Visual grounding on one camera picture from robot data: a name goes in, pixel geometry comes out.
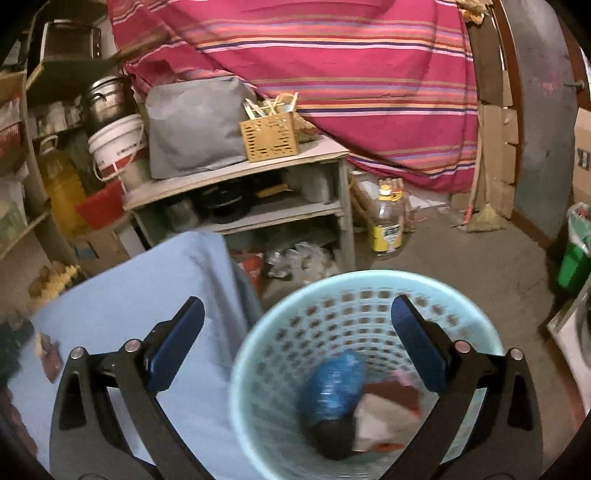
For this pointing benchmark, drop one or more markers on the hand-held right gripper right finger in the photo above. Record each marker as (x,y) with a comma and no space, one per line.
(415,344)

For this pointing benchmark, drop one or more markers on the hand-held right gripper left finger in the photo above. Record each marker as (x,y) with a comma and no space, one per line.
(178,344)

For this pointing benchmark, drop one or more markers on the pink wrapper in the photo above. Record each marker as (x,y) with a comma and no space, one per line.
(404,377)

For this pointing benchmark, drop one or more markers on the dark red wrapper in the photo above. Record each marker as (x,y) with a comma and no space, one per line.
(399,397)

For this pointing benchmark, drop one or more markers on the beige wrapper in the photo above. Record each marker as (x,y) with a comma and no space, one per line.
(381,422)

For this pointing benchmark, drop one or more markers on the blue plastic bag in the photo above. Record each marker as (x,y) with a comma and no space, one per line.
(332,387)

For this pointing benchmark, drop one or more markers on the light blue plastic basket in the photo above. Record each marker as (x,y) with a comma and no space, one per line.
(323,295)

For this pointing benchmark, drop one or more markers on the clear orange-edged wrapper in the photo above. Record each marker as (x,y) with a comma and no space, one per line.
(388,447)

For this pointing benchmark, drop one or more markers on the brown wrapper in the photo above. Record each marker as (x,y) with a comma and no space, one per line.
(48,357)

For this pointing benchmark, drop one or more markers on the blue tablecloth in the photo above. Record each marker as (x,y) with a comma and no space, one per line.
(138,286)

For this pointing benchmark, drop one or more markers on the clear bottle yellow label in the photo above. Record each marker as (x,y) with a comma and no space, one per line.
(388,226)

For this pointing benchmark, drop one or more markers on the straw broom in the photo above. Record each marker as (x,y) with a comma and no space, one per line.
(482,221)

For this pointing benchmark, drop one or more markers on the clear plastic bags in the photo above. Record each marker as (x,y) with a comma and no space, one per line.
(300,261)

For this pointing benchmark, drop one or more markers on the black cooking pot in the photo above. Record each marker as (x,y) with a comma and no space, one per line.
(226,203)

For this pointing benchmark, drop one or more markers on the red plastic basin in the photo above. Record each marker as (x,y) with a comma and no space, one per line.
(99,207)

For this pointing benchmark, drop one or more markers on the white appliance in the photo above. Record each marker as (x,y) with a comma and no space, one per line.
(575,341)

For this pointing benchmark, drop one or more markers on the green bin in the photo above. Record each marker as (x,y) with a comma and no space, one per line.
(572,263)

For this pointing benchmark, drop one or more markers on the yellow oil jug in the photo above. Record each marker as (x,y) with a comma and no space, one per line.
(62,184)

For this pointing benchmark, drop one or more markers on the wooden shelf unit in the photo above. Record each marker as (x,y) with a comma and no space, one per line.
(34,198)

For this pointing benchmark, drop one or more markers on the white plastic bucket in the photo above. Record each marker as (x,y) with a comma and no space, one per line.
(117,147)

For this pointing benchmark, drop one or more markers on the grey fabric cover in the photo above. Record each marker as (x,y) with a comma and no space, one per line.
(194,124)

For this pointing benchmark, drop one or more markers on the stacked cardboard sheets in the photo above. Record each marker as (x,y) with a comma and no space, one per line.
(498,138)

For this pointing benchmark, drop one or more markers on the grey shelf table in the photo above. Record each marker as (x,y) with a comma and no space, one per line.
(300,154)

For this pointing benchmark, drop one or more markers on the woven yellow basket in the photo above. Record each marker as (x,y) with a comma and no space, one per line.
(270,136)

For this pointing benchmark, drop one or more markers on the metal pot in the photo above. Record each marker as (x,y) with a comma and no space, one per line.
(108,104)

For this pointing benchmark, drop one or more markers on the printed cardboard box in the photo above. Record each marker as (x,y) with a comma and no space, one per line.
(582,157)

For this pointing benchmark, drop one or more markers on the grey door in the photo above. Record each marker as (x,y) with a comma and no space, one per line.
(540,115)

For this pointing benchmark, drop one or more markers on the red striped blanket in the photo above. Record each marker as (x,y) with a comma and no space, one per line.
(346,69)

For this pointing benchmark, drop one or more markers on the toaster oven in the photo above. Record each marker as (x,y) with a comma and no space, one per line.
(69,41)

